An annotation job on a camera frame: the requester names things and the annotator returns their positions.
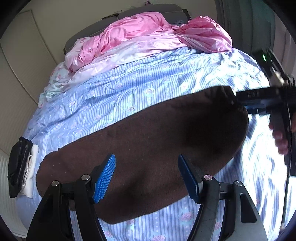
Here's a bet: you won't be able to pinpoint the light blue floral cloth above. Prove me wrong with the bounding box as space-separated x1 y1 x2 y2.
38 61 81 108

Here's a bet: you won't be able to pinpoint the grey upholstered headboard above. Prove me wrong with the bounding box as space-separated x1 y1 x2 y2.
63 3 191 55

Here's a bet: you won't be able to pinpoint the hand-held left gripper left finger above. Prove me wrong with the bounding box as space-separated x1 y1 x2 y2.
26 154 116 241

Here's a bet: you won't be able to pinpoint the blue striped floral bed sheet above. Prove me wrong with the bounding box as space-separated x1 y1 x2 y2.
24 46 289 241

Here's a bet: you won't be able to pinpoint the folded white garment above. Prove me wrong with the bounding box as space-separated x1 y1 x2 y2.
18 144 39 198

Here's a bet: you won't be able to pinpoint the person's right hand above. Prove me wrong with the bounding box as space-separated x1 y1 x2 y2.
268 111 296 156

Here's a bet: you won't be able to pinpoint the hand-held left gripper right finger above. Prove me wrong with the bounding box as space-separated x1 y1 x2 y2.
178 154 269 241

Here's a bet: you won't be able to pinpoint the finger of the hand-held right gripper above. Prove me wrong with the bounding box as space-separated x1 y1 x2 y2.
243 104 272 115
235 87 282 104

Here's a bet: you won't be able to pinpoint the green curtain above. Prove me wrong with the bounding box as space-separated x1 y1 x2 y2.
214 0 278 54

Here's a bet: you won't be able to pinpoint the brown pants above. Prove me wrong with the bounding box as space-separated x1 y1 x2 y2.
36 85 250 225

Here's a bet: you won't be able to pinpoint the pink satin quilt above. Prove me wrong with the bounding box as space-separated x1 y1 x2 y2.
63 12 233 79

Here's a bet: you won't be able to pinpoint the folded black garment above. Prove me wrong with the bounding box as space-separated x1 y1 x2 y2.
7 137 34 198

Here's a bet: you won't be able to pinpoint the black cable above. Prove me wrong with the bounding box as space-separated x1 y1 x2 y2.
280 163 292 230

